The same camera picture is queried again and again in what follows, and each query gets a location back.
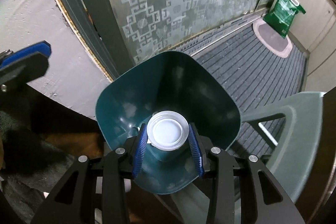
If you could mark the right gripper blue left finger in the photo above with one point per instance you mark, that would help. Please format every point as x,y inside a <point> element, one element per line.
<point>140,149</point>

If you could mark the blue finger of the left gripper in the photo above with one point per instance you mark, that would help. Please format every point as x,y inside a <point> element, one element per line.
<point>42,47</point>

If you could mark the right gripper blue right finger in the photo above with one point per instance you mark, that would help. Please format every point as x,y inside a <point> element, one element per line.
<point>195,151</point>

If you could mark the white round lid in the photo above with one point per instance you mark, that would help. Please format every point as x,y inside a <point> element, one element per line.
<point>167,130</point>

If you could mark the dark teal trash bin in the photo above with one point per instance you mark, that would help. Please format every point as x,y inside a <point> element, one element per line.
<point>171,82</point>

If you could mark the white kitchen cabinet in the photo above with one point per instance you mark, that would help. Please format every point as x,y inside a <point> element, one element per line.
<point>315,30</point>

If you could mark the grey-green plastic stool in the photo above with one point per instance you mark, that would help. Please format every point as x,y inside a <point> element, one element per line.
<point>257,192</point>

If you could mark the oval grey pink mat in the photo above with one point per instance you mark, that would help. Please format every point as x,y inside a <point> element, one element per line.
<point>274,42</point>

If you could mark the green rice bag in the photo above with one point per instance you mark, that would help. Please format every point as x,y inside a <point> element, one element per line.
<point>281,16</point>

